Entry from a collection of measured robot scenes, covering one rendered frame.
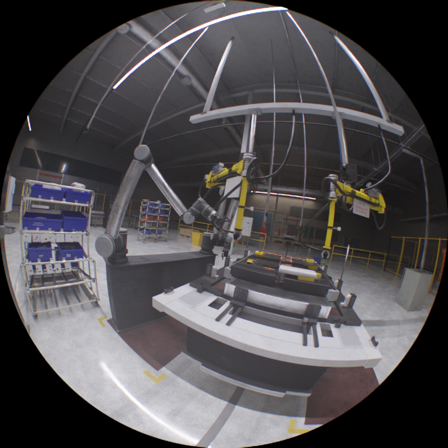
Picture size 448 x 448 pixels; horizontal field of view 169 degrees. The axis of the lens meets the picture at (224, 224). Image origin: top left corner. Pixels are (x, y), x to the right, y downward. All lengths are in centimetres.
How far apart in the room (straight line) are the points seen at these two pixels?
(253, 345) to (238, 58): 1043
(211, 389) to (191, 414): 34
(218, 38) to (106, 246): 953
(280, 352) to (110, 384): 144
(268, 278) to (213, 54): 1010
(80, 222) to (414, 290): 691
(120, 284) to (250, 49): 1016
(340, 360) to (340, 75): 1052
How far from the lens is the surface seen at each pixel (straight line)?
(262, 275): 138
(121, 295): 187
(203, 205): 136
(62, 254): 231
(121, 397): 166
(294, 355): 99
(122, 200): 137
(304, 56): 972
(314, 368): 115
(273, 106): 254
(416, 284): 515
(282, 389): 133
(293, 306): 126
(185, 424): 154
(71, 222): 240
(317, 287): 141
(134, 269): 178
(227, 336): 98
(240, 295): 127
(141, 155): 139
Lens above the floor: 150
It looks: 1 degrees down
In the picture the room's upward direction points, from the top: 9 degrees clockwise
